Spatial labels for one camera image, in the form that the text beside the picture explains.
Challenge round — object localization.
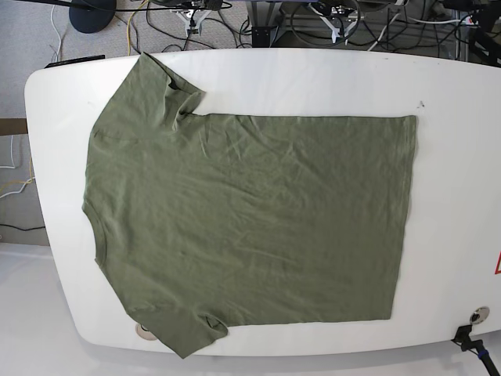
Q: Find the olive green T-shirt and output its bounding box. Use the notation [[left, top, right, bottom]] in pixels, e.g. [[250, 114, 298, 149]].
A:
[[82, 54, 417, 358]]

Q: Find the round black stand base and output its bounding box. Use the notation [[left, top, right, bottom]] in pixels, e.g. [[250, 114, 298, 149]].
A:
[[69, 0, 117, 34]]

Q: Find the red warning triangle sticker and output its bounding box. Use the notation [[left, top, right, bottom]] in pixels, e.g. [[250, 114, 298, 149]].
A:
[[495, 253, 501, 275]]

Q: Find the aluminium frame with black foot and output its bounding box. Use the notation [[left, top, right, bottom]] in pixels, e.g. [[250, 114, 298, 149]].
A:
[[245, 1, 287, 49]]

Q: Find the left table cable grommet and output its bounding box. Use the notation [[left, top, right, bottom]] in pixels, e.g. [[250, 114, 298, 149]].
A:
[[135, 323, 157, 342]]

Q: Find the table cable grommet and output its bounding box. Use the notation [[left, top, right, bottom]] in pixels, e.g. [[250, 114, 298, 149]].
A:
[[470, 306, 490, 325], [135, 323, 157, 342]]

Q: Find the yellow cable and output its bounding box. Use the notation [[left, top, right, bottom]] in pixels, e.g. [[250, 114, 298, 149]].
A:
[[125, 0, 150, 56]]

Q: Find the white cable on floor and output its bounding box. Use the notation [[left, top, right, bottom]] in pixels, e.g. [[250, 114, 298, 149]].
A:
[[0, 135, 21, 170]]

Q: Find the black clamp with cable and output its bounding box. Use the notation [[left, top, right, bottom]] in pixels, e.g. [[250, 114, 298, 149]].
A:
[[452, 324, 500, 376]]

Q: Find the right table cable grommet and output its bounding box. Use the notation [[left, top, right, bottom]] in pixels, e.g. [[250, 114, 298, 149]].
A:
[[470, 306, 490, 325]]

